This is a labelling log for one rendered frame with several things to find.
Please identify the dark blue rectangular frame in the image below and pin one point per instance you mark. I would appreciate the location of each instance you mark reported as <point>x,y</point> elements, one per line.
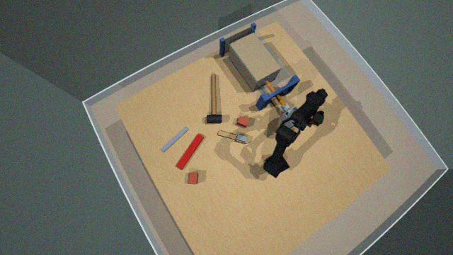
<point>286,89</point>

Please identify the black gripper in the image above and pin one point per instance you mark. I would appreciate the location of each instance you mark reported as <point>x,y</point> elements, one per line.
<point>304,122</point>

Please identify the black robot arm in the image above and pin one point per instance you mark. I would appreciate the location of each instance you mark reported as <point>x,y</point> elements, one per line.
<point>285,137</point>

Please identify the wooden-handled mallet with black head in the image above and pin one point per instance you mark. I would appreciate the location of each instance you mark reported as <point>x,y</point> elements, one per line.
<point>214,118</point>

